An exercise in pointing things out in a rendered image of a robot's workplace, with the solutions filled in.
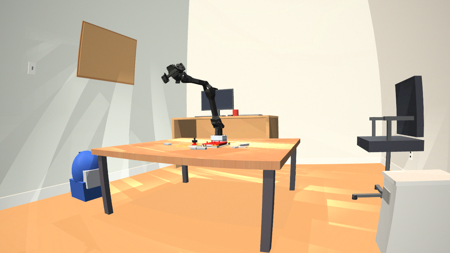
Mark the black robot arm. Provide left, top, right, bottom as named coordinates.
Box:
left=167, top=64, right=224, bottom=136

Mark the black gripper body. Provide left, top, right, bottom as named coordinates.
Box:
left=161, top=63, right=186, bottom=84

